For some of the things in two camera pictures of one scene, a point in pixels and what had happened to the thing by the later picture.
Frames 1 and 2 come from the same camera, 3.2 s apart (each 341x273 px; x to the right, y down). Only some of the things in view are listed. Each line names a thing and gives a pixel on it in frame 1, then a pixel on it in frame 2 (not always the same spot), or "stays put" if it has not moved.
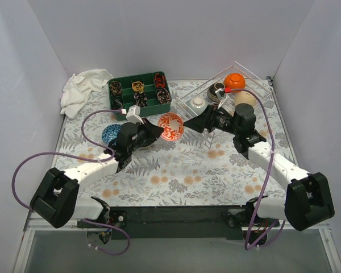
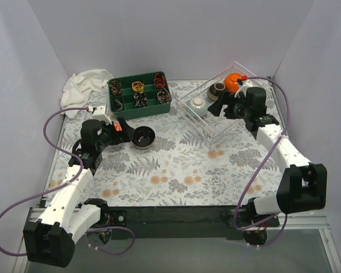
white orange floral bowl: (173, 125) to (117, 127)
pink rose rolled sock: (163, 96) stays put
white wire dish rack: (233, 86) stays put
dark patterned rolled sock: (116, 87) stays put
